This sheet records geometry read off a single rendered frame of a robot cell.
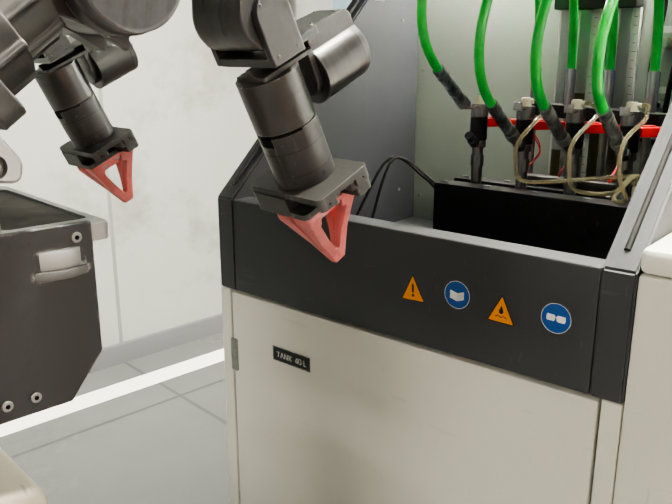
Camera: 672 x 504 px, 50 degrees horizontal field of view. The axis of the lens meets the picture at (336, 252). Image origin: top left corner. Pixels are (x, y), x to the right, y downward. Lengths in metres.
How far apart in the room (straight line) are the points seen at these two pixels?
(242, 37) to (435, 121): 1.03
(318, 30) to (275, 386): 0.74
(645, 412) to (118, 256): 2.31
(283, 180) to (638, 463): 0.54
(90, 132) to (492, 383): 0.62
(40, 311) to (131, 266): 2.30
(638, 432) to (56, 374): 0.63
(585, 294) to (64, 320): 0.57
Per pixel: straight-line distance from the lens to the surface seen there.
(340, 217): 0.71
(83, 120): 1.00
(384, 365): 1.08
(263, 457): 1.35
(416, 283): 1.00
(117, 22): 0.51
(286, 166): 0.65
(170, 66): 2.95
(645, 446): 0.93
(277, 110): 0.62
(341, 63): 0.66
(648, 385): 0.90
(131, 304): 2.99
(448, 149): 1.58
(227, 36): 0.61
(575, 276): 0.89
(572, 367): 0.93
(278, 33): 0.60
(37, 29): 0.51
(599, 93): 0.98
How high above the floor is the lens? 1.18
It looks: 15 degrees down
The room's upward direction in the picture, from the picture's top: straight up
